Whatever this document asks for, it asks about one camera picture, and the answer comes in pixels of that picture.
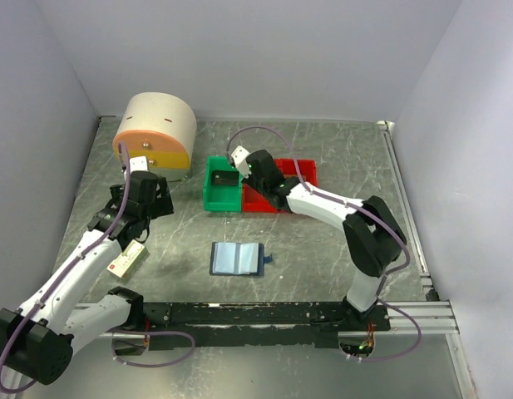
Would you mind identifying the dark card with chip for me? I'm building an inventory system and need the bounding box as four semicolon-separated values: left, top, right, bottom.
211;170;239;186

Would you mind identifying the blue leather card holder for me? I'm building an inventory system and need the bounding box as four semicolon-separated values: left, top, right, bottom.
209;242;274;277

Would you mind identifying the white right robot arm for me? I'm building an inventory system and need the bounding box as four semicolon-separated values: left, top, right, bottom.
231;145;410;331

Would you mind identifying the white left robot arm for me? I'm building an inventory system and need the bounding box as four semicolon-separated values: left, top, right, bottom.
0;171;174;385

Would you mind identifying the red plastic double bin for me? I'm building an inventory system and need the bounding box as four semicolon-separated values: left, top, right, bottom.
242;158;318;214

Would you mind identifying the green plastic bin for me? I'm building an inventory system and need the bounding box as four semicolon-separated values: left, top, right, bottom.
203;155;243;213

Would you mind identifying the white small cardboard box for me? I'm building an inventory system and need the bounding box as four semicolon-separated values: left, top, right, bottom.
106;240;147;279

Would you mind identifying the cream round drawer cabinet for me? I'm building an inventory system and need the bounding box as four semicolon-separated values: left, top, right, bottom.
112;92;197;181

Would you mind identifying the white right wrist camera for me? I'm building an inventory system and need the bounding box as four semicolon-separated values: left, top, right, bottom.
231;145;251;177

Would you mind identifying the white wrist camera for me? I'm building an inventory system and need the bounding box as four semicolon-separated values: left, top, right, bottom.
231;145;251;177
127;156;149;173

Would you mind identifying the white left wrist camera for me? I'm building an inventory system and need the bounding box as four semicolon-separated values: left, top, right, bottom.
127;156;149;173

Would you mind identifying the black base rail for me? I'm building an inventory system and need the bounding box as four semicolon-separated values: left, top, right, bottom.
128;301;390;351

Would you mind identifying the aluminium frame rail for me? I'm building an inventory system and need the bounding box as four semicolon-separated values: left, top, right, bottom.
387;301;459;335

